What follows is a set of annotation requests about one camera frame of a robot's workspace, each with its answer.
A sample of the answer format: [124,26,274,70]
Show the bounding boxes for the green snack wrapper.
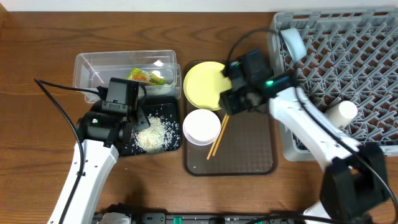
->
[126,67,165,85]

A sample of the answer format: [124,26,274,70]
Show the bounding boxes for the yellow plate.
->
[183,62,232,111]

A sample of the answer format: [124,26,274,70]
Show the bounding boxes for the light blue bowl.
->
[280,28,307,63]

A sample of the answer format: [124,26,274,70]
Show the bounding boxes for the white rice bowl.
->
[183,109,221,146]

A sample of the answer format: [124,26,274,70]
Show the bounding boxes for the white green cup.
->
[325,101,358,129]

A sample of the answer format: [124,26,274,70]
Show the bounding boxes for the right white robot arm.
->
[220,50,397,223]

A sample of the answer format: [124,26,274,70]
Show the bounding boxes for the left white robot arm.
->
[49,78,150,223]

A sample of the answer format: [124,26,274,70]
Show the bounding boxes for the black waste tray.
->
[90,95,182,157]

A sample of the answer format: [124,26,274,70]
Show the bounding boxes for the grey dishwasher rack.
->
[268,7,397,157]

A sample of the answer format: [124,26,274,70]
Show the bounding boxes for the right wooden chopstick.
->
[212,114,230,156]

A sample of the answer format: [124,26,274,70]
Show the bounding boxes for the clear plastic bin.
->
[73,50,182,99]

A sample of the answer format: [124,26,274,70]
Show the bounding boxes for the cooked rice pile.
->
[126,103,181,155]

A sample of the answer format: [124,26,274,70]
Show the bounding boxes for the brown serving tray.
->
[182,59,279,177]

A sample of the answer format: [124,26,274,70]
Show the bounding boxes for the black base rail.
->
[93,207,308,224]

